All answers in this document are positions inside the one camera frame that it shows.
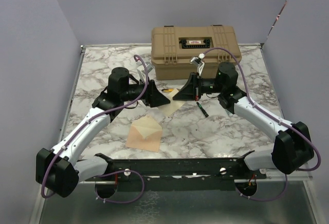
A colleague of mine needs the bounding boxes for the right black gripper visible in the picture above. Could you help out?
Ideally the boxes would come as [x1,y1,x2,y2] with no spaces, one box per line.
[173,72,224,102]

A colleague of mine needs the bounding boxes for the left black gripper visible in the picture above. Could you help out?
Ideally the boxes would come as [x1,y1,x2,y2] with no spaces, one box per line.
[121,76,171,107]

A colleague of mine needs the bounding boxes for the peach paper letter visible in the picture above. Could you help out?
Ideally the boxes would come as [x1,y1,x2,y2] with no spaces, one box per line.
[158,89,185,117]

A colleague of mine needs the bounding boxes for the peach paper envelope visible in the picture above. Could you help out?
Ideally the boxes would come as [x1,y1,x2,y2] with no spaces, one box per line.
[125,116,162,153]

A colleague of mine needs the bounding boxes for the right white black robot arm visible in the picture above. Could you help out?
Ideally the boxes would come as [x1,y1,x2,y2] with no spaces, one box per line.
[173,62,314,178]

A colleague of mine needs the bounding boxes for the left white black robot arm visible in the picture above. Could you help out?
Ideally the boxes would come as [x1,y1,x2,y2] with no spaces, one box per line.
[35,67,170,197]

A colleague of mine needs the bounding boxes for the black green marker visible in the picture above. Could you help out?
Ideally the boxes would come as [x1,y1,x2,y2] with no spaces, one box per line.
[196,102,209,118]

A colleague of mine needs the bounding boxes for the tan plastic toolbox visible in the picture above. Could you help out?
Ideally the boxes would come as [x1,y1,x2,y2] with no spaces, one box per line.
[151,25,242,80]

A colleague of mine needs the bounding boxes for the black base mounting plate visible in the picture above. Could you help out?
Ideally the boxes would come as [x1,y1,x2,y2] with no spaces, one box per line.
[89,156,266,191]

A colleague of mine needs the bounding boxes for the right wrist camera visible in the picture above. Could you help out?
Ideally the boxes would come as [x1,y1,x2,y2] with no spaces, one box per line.
[190,53,205,76]

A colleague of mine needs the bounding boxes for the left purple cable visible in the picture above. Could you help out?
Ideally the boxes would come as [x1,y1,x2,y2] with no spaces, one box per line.
[40,54,150,204]

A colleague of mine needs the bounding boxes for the purple cable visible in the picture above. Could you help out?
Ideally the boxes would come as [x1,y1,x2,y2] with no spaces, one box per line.
[202,47,322,203]
[40,54,150,204]

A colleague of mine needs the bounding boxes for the right aluminium rail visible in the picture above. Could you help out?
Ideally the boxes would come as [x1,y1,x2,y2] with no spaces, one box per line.
[265,170,313,181]

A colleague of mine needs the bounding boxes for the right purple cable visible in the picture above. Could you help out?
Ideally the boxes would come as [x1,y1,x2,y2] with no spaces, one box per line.
[202,47,322,203]

